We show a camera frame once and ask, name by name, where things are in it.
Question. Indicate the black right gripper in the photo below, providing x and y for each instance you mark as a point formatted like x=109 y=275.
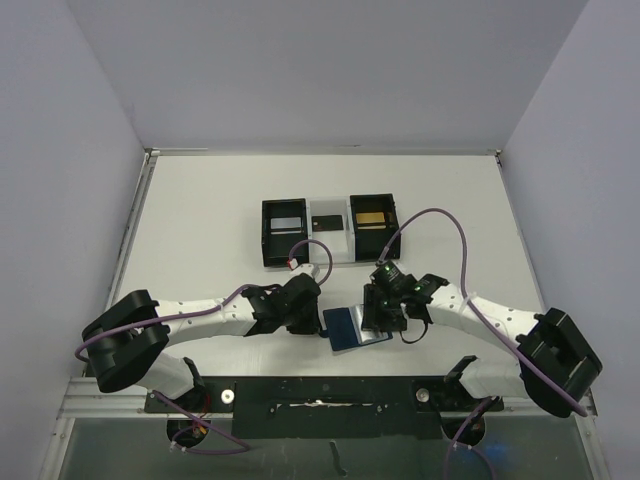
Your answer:
x=376 y=316

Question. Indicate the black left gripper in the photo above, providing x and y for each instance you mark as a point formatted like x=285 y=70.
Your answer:
x=310 y=317

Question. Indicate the blue leather card holder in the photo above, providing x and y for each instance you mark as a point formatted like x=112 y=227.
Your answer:
x=344 y=329

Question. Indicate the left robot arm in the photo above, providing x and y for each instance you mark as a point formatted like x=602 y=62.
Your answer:
x=125 y=346

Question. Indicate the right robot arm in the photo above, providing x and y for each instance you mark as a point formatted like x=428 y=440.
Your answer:
x=553 y=364

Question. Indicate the silver credit card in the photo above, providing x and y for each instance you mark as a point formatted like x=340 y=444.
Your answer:
x=286 y=223

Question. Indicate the black bin with silver card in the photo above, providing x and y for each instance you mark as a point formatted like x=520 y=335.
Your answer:
x=276 y=244

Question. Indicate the black credit card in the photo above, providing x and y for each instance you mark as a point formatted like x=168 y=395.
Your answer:
x=327 y=223

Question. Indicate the black bin with gold card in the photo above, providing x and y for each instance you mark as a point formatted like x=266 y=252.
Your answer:
x=369 y=244

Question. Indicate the gold credit card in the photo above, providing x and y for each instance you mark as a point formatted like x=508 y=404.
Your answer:
x=371 y=220

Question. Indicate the white middle bin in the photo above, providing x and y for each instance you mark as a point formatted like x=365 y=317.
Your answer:
x=340 y=243

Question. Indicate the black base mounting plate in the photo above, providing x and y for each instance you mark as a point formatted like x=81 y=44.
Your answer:
x=326 y=407

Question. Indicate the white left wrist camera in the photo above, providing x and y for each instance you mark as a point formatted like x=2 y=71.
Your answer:
x=310 y=269

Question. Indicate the aluminium left side rail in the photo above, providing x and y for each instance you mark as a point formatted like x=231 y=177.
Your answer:
x=142 y=187

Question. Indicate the aluminium rail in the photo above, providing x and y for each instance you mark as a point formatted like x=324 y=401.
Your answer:
x=83 y=400
x=142 y=187

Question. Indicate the aluminium front rail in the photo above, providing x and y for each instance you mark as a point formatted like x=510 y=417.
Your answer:
x=83 y=400

